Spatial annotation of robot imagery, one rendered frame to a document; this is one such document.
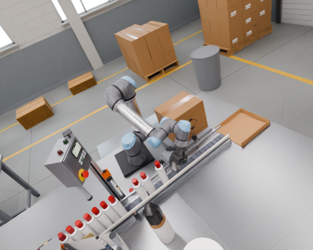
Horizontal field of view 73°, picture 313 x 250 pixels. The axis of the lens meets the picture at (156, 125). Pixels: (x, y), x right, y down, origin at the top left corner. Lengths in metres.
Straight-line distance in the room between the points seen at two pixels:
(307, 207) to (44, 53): 6.07
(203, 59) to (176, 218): 2.57
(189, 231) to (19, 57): 5.85
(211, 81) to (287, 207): 2.59
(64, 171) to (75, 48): 5.47
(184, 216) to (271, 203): 0.48
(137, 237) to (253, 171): 0.80
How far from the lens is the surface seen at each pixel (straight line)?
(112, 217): 1.37
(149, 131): 1.23
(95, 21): 6.37
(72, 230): 1.34
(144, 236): 1.33
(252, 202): 1.38
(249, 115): 1.85
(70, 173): 1.09
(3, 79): 6.62
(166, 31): 4.57
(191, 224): 1.29
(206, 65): 3.46
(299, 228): 1.35
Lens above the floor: 2.04
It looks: 38 degrees down
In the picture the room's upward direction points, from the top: 22 degrees counter-clockwise
